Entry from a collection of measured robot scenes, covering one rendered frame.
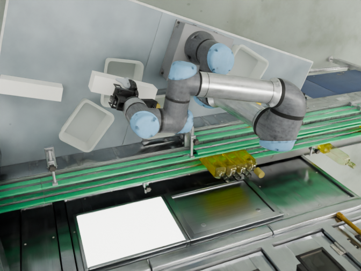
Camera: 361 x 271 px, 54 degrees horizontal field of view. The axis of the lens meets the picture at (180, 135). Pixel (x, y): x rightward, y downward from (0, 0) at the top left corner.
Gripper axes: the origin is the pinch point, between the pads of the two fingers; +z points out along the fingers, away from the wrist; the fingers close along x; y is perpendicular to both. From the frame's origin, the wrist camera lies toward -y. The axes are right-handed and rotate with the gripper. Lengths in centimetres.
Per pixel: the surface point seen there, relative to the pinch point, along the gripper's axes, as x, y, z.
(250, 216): 41, -67, -18
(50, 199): 60, 14, 13
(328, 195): 28, -115, -15
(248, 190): 38, -77, 0
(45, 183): 53, 17, 16
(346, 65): -34, -201, 86
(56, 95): 17.2, 18.6, 28.1
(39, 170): 52, 19, 24
